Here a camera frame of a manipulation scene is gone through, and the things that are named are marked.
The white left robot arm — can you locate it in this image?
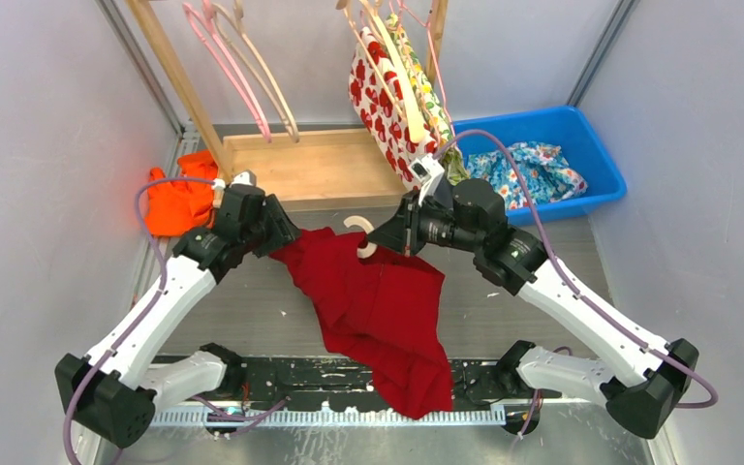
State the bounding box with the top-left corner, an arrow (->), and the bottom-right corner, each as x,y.
54,184 -> 301,449

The thick pink hanger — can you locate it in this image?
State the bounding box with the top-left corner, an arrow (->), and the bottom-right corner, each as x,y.
182,1 -> 272,142

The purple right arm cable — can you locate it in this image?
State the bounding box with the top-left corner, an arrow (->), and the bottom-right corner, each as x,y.
432,129 -> 720,410

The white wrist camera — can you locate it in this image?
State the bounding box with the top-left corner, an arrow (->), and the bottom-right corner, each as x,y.
409,154 -> 446,206
211,170 -> 257,208

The lemon print skirt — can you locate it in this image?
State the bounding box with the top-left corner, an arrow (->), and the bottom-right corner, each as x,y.
385,14 -> 470,185

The dark red cloth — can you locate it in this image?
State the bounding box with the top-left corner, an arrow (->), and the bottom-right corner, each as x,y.
270,228 -> 450,419

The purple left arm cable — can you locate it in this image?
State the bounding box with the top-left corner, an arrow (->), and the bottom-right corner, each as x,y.
62,177 -> 227,465

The beige wooden hanger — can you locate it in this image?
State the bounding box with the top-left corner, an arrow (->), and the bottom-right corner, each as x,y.
343,215 -> 378,260
210,1 -> 300,142

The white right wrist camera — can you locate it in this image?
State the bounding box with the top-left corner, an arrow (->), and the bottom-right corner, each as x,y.
409,154 -> 446,206

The blue plastic bin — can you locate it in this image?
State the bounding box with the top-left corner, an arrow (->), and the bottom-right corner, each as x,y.
453,106 -> 627,223

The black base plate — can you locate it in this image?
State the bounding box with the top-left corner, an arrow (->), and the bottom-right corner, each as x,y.
199,356 -> 533,415

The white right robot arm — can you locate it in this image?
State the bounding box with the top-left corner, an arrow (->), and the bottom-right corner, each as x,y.
368,180 -> 699,439

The thin pink wire hanger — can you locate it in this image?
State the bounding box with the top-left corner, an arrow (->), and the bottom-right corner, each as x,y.
397,0 -> 454,136

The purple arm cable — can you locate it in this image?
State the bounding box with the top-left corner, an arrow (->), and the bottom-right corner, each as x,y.
432,129 -> 720,410
62,177 -> 227,465

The orange cloth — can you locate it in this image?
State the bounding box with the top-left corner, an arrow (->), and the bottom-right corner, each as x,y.
144,150 -> 218,237

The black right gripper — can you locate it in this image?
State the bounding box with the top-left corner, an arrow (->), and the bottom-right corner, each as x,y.
368,187 -> 482,256

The blue floral cloth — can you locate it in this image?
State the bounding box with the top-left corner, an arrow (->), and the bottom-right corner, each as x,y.
465,141 -> 588,210

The red poppy print cloth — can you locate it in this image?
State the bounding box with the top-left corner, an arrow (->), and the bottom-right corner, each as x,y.
348,27 -> 438,190

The cream wooden hanger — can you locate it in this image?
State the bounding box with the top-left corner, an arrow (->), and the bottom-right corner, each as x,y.
335,1 -> 426,144

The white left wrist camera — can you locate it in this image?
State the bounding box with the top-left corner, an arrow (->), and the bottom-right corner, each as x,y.
211,170 -> 257,208

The wooden hanger rack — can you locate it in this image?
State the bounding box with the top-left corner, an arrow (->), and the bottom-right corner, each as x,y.
127,1 -> 416,211

